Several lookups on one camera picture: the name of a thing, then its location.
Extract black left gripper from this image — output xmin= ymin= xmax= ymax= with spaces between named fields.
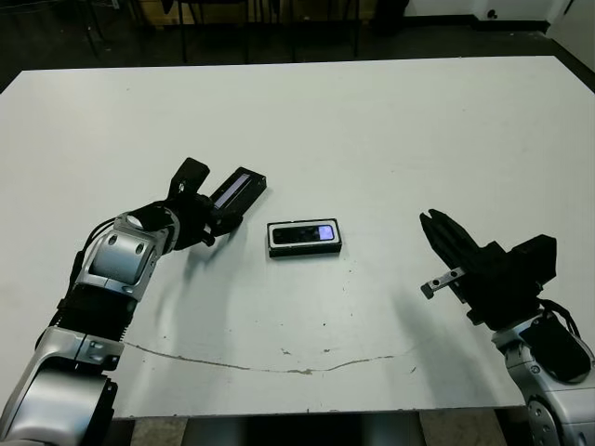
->
xmin=171 ymin=187 xmax=245 ymax=253

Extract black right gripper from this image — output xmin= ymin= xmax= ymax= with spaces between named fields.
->
xmin=418 ymin=209 xmax=544 ymax=330

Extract slim black camera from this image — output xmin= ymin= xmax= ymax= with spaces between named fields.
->
xmin=271 ymin=223 xmax=337 ymax=245

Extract black box base white insert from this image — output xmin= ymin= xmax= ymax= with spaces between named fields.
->
xmin=265 ymin=216 xmax=345 ymax=260

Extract dark waste bin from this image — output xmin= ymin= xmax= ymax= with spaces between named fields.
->
xmin=371 ymin=0 xmax=411 ymax=36

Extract white door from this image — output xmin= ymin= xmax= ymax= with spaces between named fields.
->
xmin=546 ymin=0 xmax=595 ymax=71

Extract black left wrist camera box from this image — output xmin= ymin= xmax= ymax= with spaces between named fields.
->
xmin=168 ymin=157 xmax=211 ymax=199

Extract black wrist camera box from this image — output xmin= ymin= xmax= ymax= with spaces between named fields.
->
xmin=508 ymin=235 xmax=559 ymax=293
xmin=168 ymin=157 xmax=211 ymax=199

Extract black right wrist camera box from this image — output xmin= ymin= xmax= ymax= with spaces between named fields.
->
xmin=508 ymin=235 xmax=559 ymax=293

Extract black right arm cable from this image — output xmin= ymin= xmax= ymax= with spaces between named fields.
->
xmin=537 ymin=298 xmax=595 ymax=363

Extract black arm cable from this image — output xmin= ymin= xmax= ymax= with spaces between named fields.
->
xmin=537 ymin=298 xmax=595 ymax=363
xmin=68 ymin=217 xmax=117 ymax=303

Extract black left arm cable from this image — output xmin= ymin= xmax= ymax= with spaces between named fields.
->
xmin=68 ymin=217 xmax=117 ymax=303

